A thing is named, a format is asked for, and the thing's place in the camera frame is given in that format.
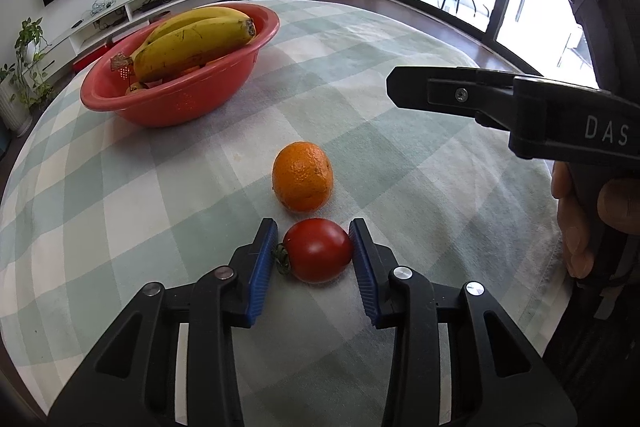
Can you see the red storage box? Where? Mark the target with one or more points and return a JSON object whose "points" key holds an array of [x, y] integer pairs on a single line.
{"points": [[90, 59]]}

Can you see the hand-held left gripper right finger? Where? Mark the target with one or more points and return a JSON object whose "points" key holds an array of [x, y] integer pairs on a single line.
{"points": [[365, 272]]}

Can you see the trailing pothos in white pot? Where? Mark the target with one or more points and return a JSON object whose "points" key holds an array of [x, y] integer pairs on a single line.
{"points": [[30, 32]]}

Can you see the large spotted banana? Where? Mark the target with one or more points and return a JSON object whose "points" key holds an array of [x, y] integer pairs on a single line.
{"points": [[210, 13]]}

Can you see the curved banana with dry stem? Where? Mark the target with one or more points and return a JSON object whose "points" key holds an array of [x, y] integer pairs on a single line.
{"points": [[200, 42]]}

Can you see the black set-top box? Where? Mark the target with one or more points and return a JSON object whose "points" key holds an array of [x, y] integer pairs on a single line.
{"points": [[150, 2]]}

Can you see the plant in white ribbed pot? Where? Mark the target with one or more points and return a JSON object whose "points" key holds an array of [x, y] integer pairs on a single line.
{"points": [[12, 107]]}

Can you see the red plastic bowl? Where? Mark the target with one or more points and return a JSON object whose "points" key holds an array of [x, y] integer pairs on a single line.
{"points": [[175, 102]]}

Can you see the person's right hand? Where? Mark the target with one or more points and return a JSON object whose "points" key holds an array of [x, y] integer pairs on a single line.
{"points": [[575, 237]]}

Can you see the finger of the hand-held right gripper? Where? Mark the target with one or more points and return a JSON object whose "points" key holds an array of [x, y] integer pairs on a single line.
{"points": [[440, 89]]}

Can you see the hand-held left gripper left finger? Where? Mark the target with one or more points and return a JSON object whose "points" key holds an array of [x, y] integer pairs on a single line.
{"points": [[262, 272]]}

